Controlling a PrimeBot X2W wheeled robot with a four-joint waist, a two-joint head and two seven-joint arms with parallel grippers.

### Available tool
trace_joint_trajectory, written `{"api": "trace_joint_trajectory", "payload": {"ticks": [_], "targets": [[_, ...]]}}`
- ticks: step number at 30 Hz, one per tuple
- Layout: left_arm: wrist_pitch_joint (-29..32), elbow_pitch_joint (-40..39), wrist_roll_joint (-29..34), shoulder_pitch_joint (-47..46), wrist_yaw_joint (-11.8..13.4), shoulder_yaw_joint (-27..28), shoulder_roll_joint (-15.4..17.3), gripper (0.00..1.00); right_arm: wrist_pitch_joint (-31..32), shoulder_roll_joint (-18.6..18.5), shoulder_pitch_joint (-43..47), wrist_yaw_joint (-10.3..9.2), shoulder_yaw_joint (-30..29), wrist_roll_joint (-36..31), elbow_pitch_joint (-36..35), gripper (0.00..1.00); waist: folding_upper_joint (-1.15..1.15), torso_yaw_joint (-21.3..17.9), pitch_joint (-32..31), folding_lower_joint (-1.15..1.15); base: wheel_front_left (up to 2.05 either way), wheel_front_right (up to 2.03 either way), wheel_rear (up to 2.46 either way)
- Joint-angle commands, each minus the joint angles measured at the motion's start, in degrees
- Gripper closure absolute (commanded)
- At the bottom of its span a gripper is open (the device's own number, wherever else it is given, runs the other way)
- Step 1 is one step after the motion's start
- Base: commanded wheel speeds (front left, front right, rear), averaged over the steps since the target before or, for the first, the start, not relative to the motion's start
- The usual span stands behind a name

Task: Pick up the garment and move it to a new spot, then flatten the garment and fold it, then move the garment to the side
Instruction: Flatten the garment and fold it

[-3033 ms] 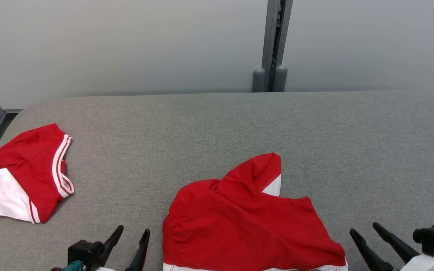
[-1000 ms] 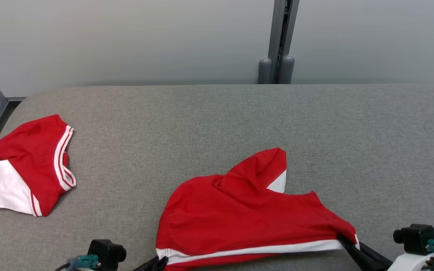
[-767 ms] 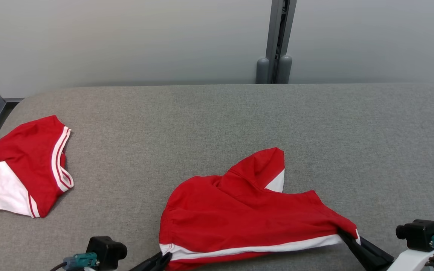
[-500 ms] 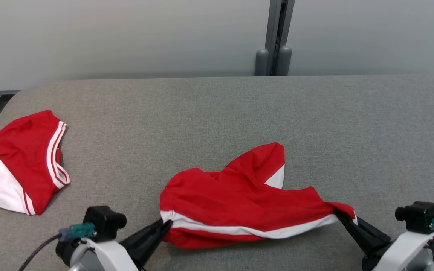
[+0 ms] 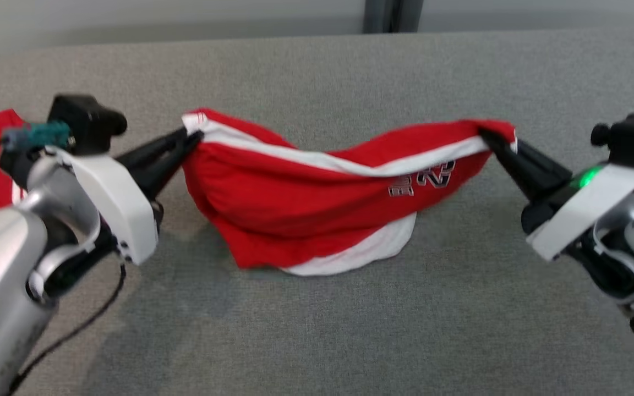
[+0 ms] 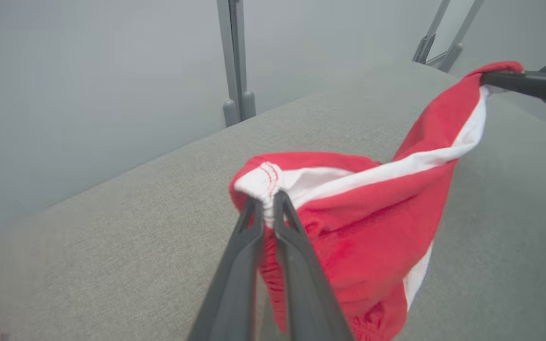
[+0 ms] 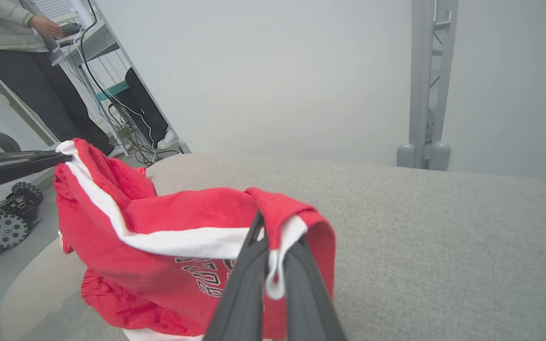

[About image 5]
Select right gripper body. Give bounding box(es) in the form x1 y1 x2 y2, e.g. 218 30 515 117
521 164 634 262

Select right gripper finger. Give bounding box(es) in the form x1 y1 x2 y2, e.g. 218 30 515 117
482 137 546 201
515 140 571 188

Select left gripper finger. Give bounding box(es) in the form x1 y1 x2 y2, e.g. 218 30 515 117
116 130 203 174
133 144 199 199

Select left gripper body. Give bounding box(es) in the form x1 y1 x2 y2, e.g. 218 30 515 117
47 146 159 266

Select red basketball shorts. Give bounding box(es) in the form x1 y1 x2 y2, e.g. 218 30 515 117
181 108 517 277

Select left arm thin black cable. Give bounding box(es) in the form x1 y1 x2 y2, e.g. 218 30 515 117
9 263 126 392

